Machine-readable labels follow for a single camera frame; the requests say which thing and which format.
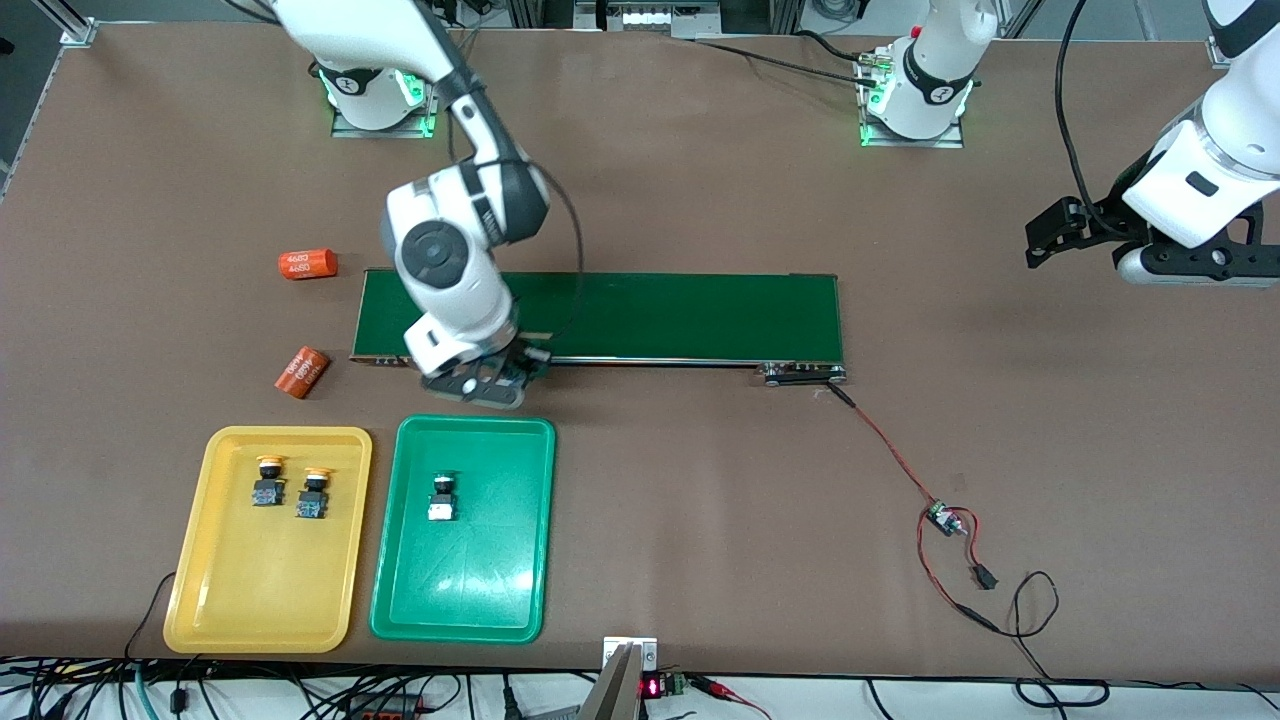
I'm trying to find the metal equipment rack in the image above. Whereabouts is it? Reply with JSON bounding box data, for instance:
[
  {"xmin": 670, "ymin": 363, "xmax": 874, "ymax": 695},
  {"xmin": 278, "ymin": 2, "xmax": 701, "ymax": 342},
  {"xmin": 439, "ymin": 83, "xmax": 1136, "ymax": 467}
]
[{"xmin": 505, "ymin": 0, "xmax": 801, "ymax": 39}]

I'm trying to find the green conveyor belt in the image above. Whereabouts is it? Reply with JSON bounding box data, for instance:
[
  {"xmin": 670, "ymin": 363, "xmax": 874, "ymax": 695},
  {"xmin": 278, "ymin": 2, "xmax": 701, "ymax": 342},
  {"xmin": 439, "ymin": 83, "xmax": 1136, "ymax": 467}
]
[{"xmin": 350, "ymin": 268, "xmax": 849, "ymax": 387}]

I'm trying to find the green plastic tray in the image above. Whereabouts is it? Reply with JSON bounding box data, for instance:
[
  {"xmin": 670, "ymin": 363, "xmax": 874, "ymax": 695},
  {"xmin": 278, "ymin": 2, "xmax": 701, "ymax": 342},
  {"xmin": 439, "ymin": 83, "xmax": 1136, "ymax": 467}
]
[{"xmin": 370, "ymin": 415, "xmax": 557, "ymax": 644}]

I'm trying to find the orange cylinder white 4680 print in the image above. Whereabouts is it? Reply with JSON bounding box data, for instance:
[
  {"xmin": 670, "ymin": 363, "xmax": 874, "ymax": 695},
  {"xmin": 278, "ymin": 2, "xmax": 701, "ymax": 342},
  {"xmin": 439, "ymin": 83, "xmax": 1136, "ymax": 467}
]
[
  {"xmin": 274, "ymin": 345, "xmax": 332, "ymax": 401},
  {"xmin": 278, "ymin": 248, "xmax": 339, "ymax": 281}
]

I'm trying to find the yellow push button switch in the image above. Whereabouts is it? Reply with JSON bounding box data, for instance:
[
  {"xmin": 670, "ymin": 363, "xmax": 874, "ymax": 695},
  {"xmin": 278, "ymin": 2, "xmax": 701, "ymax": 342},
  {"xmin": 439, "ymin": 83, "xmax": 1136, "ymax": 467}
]
[
  {"xmin": 295, "ymin": 467, "xmax": 334, "ymax": 521},
  {"xmin": 250, "ymin": 455, "xmax": 289, "ymax": 507}
]

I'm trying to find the red alligator clip lead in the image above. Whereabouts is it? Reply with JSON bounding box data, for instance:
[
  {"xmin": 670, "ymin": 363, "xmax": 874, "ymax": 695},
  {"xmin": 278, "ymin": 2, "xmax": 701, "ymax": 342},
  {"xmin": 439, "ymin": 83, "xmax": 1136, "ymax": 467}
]
[{"xmin": 690, "ymin": 675, "xmax": 773, "ymax": 720}]

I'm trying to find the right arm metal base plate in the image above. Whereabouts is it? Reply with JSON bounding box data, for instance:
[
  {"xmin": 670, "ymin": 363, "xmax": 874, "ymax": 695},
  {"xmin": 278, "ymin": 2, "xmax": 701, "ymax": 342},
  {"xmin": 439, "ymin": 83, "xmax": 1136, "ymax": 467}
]
[{"xmin": 332, "ymin": 30, "xmax": 446, "ymax": 138}]

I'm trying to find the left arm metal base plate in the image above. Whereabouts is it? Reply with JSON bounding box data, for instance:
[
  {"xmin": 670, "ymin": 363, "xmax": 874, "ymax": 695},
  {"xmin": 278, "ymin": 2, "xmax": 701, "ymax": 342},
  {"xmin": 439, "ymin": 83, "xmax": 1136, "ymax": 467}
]
[{"xmin": 858, "ymin": 45, "xmax": 966, "ymax": 149}]

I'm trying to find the black cable across table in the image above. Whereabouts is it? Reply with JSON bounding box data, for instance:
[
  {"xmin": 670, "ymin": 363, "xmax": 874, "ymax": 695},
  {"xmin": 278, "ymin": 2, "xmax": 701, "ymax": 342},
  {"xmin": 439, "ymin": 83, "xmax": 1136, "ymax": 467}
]
[{"xmin": 690, "ymin": 38, "xmax": 886, "ymax": 89}]

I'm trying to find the thin black looped cable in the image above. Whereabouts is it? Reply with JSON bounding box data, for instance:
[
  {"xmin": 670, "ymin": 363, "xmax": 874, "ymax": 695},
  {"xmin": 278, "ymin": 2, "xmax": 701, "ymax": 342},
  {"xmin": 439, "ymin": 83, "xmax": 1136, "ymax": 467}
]
[{"xmin": 1000, "ymin": 572, "xmax": 1109, "ymax": 709}]

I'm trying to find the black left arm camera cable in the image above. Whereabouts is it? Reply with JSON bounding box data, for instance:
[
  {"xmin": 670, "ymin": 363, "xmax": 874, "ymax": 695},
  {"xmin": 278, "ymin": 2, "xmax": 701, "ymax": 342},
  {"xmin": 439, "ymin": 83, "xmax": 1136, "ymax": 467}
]
[{"xmin": 1056, "ymin": 0, "xmax": 1136, "ymax": 239}]

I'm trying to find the black red power strip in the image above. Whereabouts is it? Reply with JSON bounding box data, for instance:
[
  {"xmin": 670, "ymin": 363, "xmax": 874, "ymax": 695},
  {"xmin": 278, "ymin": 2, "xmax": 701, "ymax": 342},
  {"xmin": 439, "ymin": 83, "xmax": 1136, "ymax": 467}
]
[{"xmin": 345, "ymin": 695, "xmax": 426, "ymax": 720}]

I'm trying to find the yellow plastic tray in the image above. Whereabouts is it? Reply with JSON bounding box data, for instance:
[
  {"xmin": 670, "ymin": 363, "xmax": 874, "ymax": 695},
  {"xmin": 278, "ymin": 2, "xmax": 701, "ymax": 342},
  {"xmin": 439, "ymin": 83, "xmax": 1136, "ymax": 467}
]
[{"xmin": 163, "ymin": 426, "xmax": 373, "ymax": 655}]

